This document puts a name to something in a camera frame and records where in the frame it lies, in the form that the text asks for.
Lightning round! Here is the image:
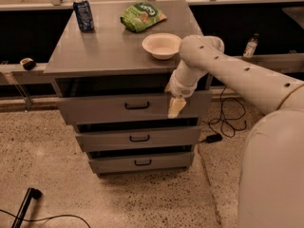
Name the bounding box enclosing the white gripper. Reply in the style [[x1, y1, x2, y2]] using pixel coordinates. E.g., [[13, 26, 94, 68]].
[[164, 72, 195, 119]]

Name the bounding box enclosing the grey top drawer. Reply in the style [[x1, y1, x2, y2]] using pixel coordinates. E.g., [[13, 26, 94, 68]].
[[56, 90, 213, 125]]

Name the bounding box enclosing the grey drawer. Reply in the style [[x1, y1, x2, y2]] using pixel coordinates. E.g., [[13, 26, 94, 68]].
[[56, 90, 213, 125], [76, 125, 200, 152], [89, 152, 194, 174]]

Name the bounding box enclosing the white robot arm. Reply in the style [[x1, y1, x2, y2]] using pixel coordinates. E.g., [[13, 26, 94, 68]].
[[166, 35, 304, 228]]

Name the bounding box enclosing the grey middle drawer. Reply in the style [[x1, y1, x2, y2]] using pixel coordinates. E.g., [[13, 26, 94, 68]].
[[76, 125, 200, 152]]

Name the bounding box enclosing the grey bottom drawer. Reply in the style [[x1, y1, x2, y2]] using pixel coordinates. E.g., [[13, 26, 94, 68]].
[[89, 152, 194, 174]]

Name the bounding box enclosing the grey drawer cabinet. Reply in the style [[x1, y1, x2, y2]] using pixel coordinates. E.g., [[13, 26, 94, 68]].
[[46, 0, 212, 162]]

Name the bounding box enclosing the white bowl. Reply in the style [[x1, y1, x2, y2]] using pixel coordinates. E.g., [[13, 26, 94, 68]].
[[142, 33, 181, 60]]

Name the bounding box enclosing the green snack bag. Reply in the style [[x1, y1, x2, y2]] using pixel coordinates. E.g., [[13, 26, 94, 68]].
[[120, 1, 167, 32]]

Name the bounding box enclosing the small clear bottle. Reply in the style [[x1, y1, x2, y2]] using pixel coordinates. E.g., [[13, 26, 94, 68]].
[[242, 33, 259, 61]]

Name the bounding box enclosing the blue soda can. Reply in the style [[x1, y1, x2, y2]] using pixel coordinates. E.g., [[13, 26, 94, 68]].
[[73, 0, 94, 32]]

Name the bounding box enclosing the black tape measure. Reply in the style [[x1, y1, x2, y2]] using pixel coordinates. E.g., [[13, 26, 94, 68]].
[[20, 58, 36, 70]]

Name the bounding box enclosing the black stand leg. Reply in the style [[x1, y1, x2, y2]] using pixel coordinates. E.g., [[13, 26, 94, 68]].
[[11, 188, 42, 228]]

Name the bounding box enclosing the black power cable with adapter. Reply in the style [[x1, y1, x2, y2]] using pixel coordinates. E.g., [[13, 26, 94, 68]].
[[198, 85, 248, 144]]

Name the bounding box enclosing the thin black floor cable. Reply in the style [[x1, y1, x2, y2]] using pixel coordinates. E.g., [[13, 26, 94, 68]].
[[0, 208, 92, 228]]

